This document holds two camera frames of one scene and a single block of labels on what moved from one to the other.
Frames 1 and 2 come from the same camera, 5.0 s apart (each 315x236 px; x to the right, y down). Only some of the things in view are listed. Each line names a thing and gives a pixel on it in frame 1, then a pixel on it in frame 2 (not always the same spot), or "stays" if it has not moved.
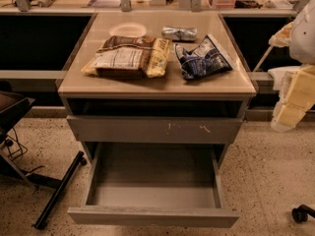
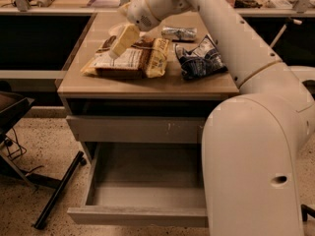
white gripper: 303,38 → 139,13
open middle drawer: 156,184 stays
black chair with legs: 13,106 stays
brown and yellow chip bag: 130,57 stays
